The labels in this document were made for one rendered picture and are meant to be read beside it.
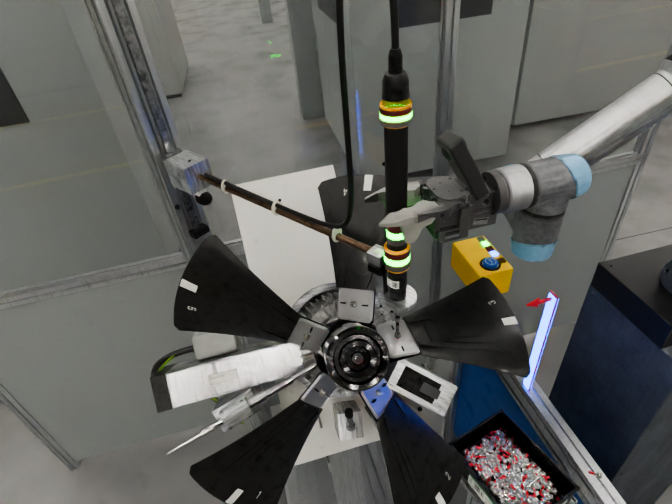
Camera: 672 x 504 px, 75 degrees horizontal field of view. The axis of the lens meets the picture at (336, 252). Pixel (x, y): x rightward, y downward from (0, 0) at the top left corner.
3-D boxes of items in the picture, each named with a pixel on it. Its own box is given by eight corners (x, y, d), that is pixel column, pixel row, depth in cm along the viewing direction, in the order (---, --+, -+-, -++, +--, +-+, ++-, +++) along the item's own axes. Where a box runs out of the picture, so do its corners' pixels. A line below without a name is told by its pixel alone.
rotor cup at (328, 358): (299, 337, 90) (303, 347, 78) (358, 300, 93) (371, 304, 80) (336, 396, 91) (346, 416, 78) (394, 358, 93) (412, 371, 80)
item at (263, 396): (321, 366, 94) (170, 457, 89) (316, 357, 93) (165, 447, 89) (322, 368, 91) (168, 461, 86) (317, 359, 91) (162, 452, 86)
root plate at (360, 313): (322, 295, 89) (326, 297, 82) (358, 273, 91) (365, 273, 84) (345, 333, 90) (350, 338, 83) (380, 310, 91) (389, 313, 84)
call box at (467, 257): (449, 269, 134) (452, 241, 127) (479, 261, 135) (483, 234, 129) (475, 304, 122) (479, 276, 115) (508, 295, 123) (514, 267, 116)
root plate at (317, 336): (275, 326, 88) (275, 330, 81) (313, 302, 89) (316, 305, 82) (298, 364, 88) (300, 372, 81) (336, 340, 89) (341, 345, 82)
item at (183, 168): (170, 186, 113) (158, 156, 108) (192, 175, 117) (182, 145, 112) (193, 198, 107) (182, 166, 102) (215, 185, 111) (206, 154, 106)
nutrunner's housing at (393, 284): (382, 311, 82) (373, 51, 54) (394, 299, 84) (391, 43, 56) (400, 320, 80) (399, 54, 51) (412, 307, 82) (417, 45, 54)
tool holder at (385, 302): (361, 299, 82) (358, 258, 76) (384, 278, 86) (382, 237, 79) (402, 320, 77) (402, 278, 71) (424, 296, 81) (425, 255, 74)
